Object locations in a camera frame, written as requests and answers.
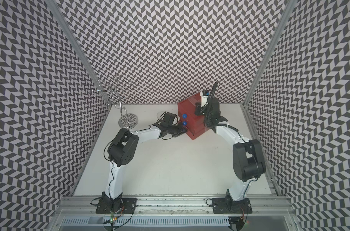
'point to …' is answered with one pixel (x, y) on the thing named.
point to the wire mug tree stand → (127, 121)
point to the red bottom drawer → (194, 135)
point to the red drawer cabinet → (193, 124)
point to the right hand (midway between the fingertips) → (195, 108)
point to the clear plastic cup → (159, 114)
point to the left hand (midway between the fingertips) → (188, 131)
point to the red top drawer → (188, 106)
